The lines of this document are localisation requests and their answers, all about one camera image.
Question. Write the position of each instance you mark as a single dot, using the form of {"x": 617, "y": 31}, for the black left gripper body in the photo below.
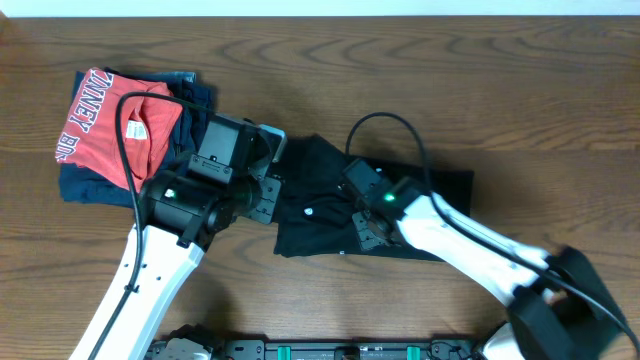
{"x": 268, "y": 198}

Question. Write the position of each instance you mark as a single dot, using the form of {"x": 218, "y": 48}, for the folded blue jeans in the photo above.
{"x": 171, "y": 77}

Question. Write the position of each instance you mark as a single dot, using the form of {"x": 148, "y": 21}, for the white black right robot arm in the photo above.
{"x": 557, "y": 306}

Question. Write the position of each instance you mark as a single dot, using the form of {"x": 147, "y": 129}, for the red folded t-shirt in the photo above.
{"x": 88, "y": 139}

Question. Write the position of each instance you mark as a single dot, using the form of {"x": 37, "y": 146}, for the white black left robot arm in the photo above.
{"x": 176, "y": 218}

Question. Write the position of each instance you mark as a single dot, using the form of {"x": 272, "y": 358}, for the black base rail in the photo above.
{"x": 196, "y": 342}

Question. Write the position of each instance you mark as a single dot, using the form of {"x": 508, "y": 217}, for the black t-shirt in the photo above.
{"x": 313, "y": 215}

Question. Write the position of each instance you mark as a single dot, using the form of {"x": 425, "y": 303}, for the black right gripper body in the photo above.
{"x": 364, "y": 230}

